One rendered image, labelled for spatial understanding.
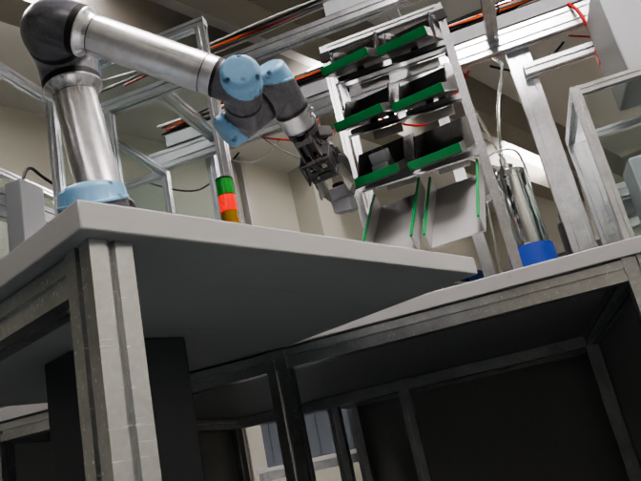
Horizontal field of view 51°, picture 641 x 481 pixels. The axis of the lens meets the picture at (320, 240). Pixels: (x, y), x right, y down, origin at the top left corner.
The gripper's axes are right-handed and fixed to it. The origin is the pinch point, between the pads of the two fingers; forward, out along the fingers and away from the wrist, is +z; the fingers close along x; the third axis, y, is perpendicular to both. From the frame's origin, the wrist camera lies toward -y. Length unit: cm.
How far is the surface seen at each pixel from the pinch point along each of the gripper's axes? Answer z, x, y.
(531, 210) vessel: 69, 38, -58
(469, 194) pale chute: 16.8, 26.3, -5.3
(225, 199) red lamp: 4.0, -38.3, -25.5
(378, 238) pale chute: 14.9, 2.9, 1.6
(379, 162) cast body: 4.6, 8.2, -14.3
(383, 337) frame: 12.1, 4.0, 37.5
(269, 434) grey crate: 172, -123, -82
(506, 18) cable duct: 39, 55, -145
